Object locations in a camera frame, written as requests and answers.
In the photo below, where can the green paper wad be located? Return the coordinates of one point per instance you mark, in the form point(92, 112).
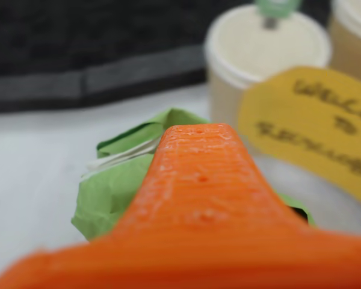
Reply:
point(108, 192)

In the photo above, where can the paper cup with blue label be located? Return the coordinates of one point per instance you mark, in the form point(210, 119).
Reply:
point(355, 45)

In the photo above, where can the yellow welcome sign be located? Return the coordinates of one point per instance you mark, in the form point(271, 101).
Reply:
point(304, 105)

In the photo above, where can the green recycling bin label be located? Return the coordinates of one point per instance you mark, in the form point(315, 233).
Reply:
point(276, 7)

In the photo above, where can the paper cup with green label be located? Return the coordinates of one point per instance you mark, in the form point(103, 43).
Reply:
point(258, 51)

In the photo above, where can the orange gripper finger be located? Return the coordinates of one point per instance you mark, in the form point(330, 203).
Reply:
point(204, 204)

